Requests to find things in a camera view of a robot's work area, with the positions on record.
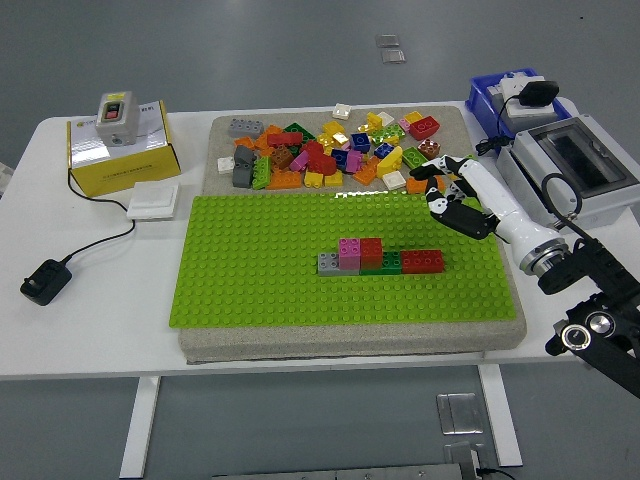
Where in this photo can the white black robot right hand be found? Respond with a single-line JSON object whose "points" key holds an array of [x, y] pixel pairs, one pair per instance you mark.
{"points": [[500, 210]]}

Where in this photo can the red two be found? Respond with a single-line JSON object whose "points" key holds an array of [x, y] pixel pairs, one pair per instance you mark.
{"points": [[371, 254], [422, 262], [285, 139]]}

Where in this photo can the green studded baseplate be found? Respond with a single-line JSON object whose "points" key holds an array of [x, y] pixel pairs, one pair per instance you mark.
{"points": [[275, 295]]}

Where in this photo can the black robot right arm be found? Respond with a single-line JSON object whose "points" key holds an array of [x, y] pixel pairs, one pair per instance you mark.
{"points": [[565, 272]]}

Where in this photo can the orange two by four brick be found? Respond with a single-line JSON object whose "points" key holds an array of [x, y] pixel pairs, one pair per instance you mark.
{"points": [[415, 186], [285, 180]]}

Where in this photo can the brown brick white studs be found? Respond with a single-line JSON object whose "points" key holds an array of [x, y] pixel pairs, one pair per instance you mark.
{"points": [[430, 148]]}

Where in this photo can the lime green two by four brick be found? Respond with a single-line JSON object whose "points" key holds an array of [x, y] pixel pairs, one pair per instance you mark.
{"points": [[412, 156]]}

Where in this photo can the yellow curved slope brick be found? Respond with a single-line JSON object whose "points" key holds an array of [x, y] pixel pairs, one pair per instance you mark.
{"points": [[390, 164]]}

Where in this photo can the dark green brick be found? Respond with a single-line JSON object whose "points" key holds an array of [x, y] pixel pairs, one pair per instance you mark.
{"points": [[392, 263], [297, 128]]}

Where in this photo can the pink brick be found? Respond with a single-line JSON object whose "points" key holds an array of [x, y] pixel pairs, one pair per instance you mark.
{"points": [[300, 161], [404, 125], [354, 161]]}

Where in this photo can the blue brick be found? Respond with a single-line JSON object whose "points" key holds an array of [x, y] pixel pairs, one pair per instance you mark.
{"points": [[384, 150], [360, 142], [341, 157]]}

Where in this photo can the orange brick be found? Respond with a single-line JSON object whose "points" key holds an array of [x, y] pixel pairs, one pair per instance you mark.
{"points": [[244, 142], [274, 130], [367, 172]]}

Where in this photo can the pink two by two brick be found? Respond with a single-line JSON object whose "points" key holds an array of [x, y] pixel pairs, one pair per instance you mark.
{"points": [[350, 255]]}

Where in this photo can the large red brick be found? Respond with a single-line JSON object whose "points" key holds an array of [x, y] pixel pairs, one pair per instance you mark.
{"points": [[322, 162]]}

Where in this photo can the dark grey slope brick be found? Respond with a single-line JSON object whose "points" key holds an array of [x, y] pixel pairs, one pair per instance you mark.
{"points": [[245, 155]]}

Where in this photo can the grey two by four brick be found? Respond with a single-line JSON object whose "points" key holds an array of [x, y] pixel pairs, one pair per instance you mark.
{"points": [[246, 129]]}

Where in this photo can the white square tile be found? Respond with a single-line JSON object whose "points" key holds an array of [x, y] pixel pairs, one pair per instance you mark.
{"points": [[394, 180], [342, 111], [386, 119], [226, 164]]}

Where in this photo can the blue plastic bin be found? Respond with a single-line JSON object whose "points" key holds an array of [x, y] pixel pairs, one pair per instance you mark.
{"points": [[477, 97]]}

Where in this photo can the black plug adapter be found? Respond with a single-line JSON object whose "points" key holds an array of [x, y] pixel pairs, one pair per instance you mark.
{"points": [[539, 93]]}

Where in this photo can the clear floor cover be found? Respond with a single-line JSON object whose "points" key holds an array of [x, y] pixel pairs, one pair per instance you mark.
{"points": [[387, 41], [393, 56]]}

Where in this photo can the white table leg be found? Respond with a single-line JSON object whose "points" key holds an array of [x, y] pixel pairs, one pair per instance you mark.
{"points": [[500, 415], [140, 425]]}

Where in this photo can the metal floor plate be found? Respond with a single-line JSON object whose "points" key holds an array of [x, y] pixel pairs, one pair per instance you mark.
{"points": [[460, 412], [462, 456]]}

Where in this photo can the grey-brown foam mat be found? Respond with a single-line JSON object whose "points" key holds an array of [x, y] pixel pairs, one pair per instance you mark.
{"points": [[300, 345]]}

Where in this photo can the yellow cardboard box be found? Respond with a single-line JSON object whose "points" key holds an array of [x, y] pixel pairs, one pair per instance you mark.
{"points": [[125, 170]]}

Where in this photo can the black power adapter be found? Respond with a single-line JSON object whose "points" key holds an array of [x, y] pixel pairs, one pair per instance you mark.
{"points": [[45, 282]]}

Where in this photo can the grey electrical enclosure box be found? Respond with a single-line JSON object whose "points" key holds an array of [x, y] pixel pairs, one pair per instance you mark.
{"points": [[520, 165]]}

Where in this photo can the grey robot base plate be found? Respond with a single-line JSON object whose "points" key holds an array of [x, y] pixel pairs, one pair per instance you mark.
{"points": [[350, 473]]}

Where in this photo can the white wall switch panel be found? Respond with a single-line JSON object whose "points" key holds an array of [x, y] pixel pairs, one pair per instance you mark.
{"points": [[152, 200]]}

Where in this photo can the grey push-button switch box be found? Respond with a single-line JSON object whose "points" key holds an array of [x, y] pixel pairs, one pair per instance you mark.
{"points": [[125, 125]]}

